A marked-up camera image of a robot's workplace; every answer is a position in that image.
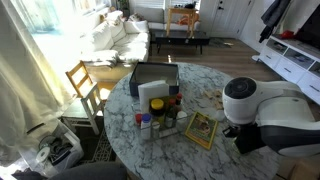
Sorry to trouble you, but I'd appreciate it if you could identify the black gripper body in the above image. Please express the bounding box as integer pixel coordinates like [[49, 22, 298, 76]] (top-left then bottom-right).
[[222, 122, 268, 155]]

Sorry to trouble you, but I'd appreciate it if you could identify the white napkin stack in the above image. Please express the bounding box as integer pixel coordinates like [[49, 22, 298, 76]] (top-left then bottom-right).
[[137, 79, 170, 113]]

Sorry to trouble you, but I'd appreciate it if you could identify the yellow bordered book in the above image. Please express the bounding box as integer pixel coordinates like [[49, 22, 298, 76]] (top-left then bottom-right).
[[184, 111, 219, 151]]

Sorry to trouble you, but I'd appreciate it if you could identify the white shaker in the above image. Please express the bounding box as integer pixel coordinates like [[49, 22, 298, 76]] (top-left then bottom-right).
[[175, 110, 189, 130]]

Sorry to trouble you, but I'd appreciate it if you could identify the dark red-capped sauce bottle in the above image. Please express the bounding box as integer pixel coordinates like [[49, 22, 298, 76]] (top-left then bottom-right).
[[174, 93, 184, 115]]

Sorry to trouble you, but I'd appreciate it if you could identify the glass shaker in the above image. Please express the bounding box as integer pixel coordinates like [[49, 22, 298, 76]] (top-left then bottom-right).
[[151, 121, 161, 140]]

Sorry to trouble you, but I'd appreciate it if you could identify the yellow-lidded dark jar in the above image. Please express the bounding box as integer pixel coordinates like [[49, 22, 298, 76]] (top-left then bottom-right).
[[148, 98, 166, 125]]

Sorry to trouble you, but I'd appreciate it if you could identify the white bottle with blue cap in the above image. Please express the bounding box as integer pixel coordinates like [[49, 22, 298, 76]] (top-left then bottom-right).
[[139, 113, 153, 141]]

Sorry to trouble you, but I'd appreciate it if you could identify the red object on cabinet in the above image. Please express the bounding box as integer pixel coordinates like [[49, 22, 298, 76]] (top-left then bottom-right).
[[279, 29, 295, 40]]

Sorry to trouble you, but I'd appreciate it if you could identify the small red-capped jar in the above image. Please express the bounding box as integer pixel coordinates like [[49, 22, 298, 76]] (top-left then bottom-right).
[[134, 113, 144, 127]]

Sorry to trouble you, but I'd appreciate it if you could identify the black coffee table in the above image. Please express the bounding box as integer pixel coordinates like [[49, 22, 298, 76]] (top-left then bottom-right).
[[149, 29, 211, 55]]

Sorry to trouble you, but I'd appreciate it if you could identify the white door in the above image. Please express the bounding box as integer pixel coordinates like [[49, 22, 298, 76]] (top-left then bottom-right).
[[207, 0, 255, 39]]

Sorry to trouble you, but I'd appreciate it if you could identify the dark hanging jacket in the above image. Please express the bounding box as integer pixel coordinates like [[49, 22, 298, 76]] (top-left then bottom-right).
[[258, 0, 291, 44]]

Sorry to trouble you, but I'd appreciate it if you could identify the black television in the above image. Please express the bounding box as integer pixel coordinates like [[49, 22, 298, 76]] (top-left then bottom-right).
[[294, 3, 320, 51]]

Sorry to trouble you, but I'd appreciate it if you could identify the navy blue open box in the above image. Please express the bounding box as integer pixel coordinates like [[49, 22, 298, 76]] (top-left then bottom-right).
[[128, 61, 180, 98]]

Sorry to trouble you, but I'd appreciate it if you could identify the orange object under table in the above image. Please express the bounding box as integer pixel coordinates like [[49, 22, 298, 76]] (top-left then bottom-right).
[[176, 13, 200, 27]]

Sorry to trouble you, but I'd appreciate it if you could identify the tall wooden side table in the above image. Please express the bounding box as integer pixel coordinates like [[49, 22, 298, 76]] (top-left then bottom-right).
[[165, 7, 198, 38]]

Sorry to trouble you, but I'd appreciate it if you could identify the patterned dark rug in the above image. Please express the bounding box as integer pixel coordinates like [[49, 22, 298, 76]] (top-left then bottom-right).
[[74, 126, 118, 164]]

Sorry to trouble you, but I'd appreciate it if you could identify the white sectional sofa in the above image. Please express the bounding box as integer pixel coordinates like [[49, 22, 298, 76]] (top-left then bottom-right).
[[78, 6, 202, 73]]

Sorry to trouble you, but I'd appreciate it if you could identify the white chair with dark seat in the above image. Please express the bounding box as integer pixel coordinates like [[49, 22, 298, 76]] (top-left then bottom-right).
[[60, 83, 105, 136]]

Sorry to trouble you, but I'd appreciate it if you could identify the grey chair back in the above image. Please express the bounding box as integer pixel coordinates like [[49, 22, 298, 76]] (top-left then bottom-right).
[[49, 161, 128, 180]]

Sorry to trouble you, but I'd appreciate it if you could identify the patterned sofa pillow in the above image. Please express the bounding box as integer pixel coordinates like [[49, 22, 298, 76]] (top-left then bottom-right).
[[128, 13, 145, 23]]

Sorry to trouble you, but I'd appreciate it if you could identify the wooden slat-back chair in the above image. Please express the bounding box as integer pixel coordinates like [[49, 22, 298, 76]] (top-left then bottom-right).
[[64, 60, 116, 102]]

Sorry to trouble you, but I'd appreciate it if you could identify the clear plastic storage bin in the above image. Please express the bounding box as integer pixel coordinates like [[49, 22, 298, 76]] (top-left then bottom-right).
[[33, 121, 85, 175]]

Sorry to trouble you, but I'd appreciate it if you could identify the cream curtain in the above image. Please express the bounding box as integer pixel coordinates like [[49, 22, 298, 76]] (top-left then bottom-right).
[[0, 0, 73, 168]]

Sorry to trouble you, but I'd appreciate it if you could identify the wire condiment rack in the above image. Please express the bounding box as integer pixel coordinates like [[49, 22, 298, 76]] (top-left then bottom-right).
[[131, 99, 195, 145]]

